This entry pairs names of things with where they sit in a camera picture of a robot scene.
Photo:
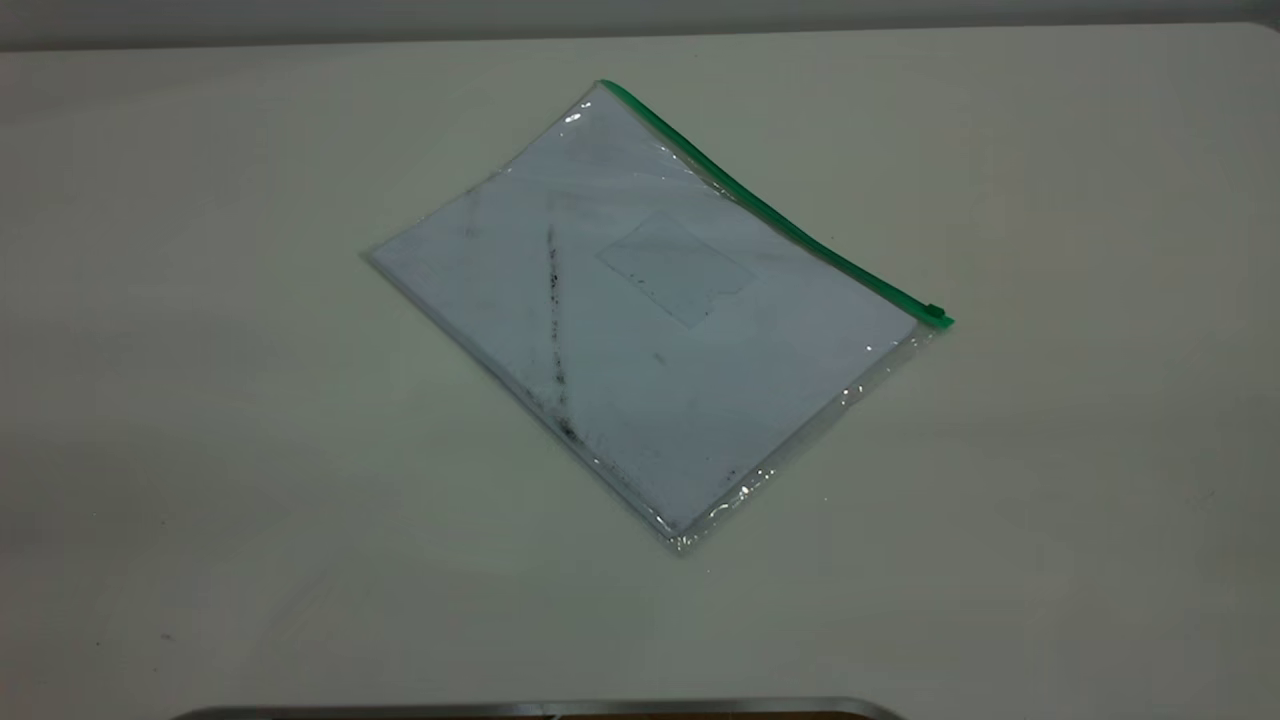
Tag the silver metal frame edge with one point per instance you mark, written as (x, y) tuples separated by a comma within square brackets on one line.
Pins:
[(540, 708)]

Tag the green zipper slider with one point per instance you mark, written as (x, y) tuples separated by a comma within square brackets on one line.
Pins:
[(936, 314)]

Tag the clear zip bag green zipper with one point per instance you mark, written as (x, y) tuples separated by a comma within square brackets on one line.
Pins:
[(660, 330)]

